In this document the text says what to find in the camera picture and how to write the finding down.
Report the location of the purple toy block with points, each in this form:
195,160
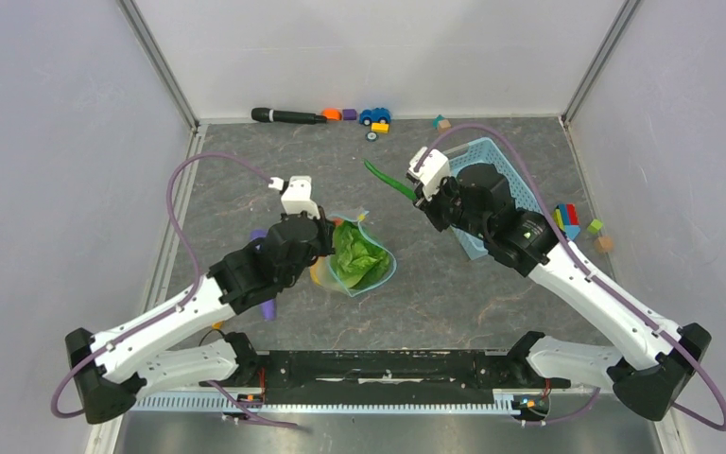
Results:
349,114

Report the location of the purple toy cylinder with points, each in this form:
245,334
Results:
268,308

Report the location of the thin green toy pepper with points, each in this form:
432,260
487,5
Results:
390,181

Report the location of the multicolour block stack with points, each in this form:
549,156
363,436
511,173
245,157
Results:
567,219

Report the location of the wooden small cube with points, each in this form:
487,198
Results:
604,244

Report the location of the yellow toy block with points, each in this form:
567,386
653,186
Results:
380,128

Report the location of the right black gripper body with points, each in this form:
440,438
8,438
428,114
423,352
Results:
445,209

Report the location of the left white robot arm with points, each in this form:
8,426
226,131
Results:
115,368

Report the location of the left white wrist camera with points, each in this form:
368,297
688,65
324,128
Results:
296,195

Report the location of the teal and wood cubes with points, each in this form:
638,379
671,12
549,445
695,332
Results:
441,124

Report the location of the orange toy block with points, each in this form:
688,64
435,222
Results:
332,114

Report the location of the blue toy car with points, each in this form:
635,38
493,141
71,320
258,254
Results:
374,115

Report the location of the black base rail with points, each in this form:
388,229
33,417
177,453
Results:
385,377

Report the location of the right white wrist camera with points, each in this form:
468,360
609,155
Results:
426,169

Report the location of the light blue plastic basket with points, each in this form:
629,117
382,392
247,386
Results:
485,151

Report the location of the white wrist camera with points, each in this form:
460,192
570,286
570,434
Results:
296,195
426,169

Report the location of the black microphone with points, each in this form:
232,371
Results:
268,115

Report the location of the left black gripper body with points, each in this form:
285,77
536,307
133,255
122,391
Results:
322,247

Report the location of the green toy cabbage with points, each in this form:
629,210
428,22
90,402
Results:
357,262

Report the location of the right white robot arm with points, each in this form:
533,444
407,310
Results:
650,359

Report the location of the clear zip top bag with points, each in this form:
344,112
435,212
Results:
321,273

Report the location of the white cable duct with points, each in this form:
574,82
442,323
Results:
214,401

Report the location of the green small cube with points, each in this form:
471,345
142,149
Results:
595,226

